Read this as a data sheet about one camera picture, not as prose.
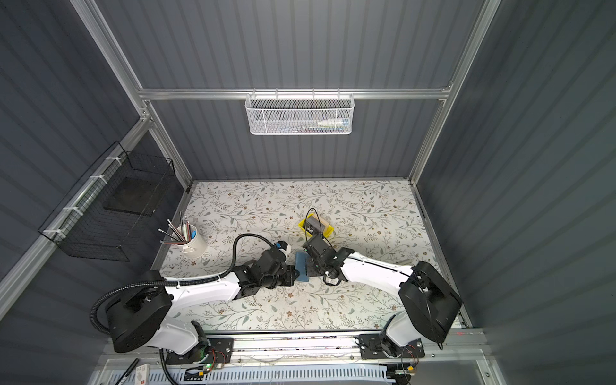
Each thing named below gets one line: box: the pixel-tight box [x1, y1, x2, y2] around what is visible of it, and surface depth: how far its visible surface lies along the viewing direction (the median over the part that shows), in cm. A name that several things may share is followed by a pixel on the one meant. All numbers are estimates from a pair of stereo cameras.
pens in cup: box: [158, 218, 192, 244], surface depth 93 cm
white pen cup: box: [180, 223, 207, 257], surface depth 89 cm
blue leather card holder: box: [295, 251, 309, 283], surface depth 86 cm
